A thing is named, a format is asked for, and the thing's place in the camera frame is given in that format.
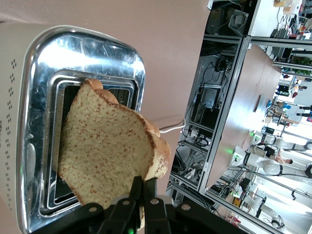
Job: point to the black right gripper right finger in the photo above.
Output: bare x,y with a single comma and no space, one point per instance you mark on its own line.
170,221

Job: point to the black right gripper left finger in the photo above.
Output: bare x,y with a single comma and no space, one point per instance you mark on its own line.
102,221

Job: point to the brown bread slice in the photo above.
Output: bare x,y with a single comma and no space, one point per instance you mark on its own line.
104,146

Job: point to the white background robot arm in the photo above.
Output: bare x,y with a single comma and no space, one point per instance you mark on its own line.
270,168
282,143
265,209

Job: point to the beige chrome two-slot toaster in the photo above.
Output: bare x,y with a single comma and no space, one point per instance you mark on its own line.
36,97

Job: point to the black computer case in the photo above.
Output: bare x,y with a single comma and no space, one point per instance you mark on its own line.
209,118

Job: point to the grey electronics box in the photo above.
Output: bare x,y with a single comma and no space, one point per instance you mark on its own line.
239,20

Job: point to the long aluminium frame beam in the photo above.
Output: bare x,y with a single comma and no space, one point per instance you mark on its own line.
226,109

